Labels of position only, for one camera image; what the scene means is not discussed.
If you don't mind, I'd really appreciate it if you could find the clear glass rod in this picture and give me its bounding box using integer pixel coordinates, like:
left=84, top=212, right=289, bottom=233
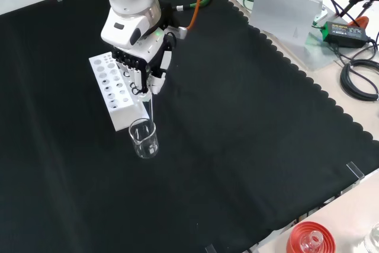
left=145, top=92, right=156, bottom=135

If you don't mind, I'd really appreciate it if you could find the pale board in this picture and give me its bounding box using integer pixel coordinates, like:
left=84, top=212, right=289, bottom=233
left=250, top=0, right=323, bottom=46

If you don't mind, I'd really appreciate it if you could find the black bench cloth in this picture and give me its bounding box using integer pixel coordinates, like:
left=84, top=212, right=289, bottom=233
left=0, top=0, right=379, bottom=253

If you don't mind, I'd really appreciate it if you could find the red ribbed funnel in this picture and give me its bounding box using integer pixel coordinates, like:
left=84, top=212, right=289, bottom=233
left=285, top=221, right=337, bottom=253

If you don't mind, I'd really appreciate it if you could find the grey base plate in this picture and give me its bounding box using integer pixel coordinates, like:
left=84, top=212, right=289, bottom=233
left=227, top=0, right=341, bottom=72

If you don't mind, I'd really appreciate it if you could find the orange cable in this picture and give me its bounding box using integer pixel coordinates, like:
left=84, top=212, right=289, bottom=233
left=187, top=0, right=204, bottom=30

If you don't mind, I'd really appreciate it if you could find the clear glass beaker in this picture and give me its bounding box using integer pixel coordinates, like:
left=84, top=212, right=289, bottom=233
left=128, top=118, right=160, bottom=159

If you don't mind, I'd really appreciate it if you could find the clear glass vessel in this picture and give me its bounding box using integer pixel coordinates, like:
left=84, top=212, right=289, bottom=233
left=364, top=223, right=379, bottom=253

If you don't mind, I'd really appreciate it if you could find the black power adapter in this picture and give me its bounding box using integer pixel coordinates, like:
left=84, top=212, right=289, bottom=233
left=322, top=21, right=372, bottom=49

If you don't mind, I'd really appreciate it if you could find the white test tube rack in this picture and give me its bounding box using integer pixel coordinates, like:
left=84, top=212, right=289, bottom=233
left=88, top=52, right=150, bottom=132

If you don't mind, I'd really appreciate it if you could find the coiled black cable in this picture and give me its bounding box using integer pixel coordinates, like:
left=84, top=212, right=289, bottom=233
left=339, top=59, right=379, bottom=102

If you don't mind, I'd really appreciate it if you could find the small clear glass flask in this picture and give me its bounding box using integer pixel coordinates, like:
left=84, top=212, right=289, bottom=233
left=300, top=230, right=325, bottom=253

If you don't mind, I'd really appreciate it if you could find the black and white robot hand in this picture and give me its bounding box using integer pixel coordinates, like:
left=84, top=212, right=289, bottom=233
left=111, top=27, right=178, bottom=101

